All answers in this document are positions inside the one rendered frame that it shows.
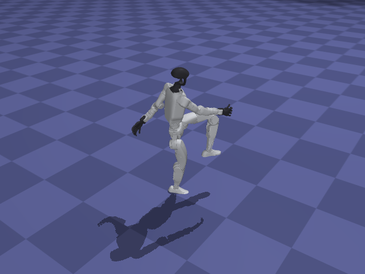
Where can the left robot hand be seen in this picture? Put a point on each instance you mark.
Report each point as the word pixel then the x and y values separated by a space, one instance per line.
pixel 138 125

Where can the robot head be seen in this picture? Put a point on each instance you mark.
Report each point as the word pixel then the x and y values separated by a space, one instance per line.
pixel 179 73

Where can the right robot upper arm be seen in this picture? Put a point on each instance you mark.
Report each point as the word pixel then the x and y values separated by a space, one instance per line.
pixel 186 103

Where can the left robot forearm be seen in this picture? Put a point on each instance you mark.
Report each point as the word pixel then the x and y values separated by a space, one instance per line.
pixel 150 113

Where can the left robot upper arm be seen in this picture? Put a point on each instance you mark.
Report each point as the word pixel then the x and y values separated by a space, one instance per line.
pixel 159 103

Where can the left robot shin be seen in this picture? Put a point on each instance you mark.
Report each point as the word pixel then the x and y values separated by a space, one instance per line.
pixel 211 131

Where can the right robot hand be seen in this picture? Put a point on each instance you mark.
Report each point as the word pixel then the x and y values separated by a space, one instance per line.
pixel 226 111

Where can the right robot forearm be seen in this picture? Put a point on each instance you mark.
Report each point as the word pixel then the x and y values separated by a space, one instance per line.
pixel 210 111

